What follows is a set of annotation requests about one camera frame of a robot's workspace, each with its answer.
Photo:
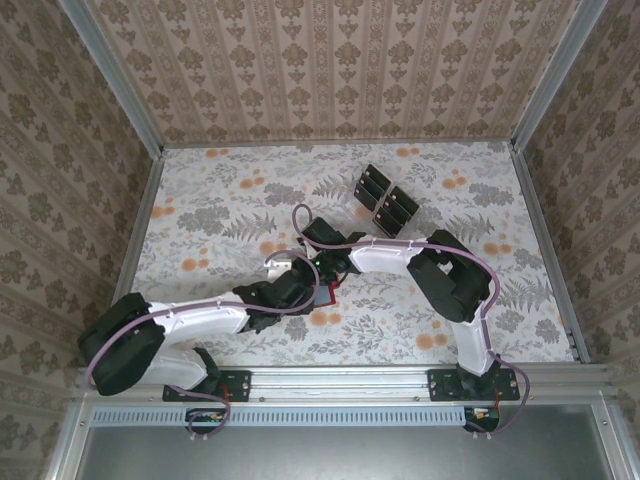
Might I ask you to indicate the red card holder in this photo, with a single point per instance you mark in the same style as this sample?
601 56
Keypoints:
324 297

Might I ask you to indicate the black compartment tray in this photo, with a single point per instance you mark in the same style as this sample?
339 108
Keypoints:
356 212

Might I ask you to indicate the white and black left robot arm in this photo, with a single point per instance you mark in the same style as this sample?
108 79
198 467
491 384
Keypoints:
200 320

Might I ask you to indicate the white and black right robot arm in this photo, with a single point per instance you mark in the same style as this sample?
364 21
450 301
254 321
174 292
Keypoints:
385 255

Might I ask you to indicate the floral table cover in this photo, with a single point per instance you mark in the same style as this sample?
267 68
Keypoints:
225 170

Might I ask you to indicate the grey metal sheet panel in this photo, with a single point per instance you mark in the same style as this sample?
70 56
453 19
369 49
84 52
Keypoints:
340 455

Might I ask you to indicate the aluminium mounting rail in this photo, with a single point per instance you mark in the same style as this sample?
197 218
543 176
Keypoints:
340 382

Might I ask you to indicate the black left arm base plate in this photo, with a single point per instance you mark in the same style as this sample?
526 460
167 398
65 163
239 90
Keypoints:
240 392

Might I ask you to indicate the aluminium back rail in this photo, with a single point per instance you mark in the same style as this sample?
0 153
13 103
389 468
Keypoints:
340 144

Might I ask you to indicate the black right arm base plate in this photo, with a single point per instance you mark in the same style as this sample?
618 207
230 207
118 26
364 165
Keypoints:
437 392

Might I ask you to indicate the aluminium side rail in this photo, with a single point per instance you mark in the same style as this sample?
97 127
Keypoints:
139 225
549 250

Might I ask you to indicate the aluminium frame bar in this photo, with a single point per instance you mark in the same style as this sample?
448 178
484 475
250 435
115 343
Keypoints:
612 450
65 452

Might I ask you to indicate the aluminium corner post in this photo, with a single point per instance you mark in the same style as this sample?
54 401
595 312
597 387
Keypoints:
117 75
555 75

